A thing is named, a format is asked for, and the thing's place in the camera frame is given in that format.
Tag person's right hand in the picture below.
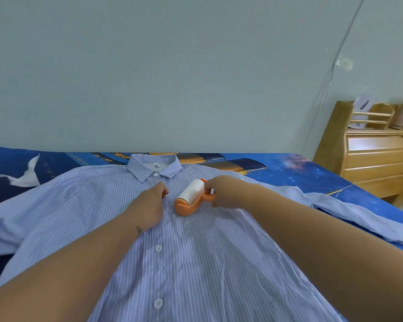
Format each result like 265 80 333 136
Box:
204 175 256 210

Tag person's left hand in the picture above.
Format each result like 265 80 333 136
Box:
124 182 169 234

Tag orange lint roller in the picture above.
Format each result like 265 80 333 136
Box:
174 178 216 217

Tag blue striped shirt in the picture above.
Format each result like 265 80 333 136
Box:
0 154 403 322

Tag person's right forearm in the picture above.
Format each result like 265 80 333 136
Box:
245 183 403 322

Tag person's left forearm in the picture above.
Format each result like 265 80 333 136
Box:
0 212 145 322

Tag blue printed bed sheet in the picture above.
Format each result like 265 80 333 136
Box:
0 146 403 295

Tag wooden headboard cabinet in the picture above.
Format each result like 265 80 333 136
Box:
313 100 403 207

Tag white paper packet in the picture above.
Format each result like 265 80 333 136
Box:
349 94 372 129

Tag clear tape piece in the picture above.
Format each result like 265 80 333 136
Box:
335 56 355 72

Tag beige thermos bottle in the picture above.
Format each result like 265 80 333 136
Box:
389 96 403 130

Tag thin wall cable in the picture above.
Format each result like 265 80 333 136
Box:
302 0 367 156

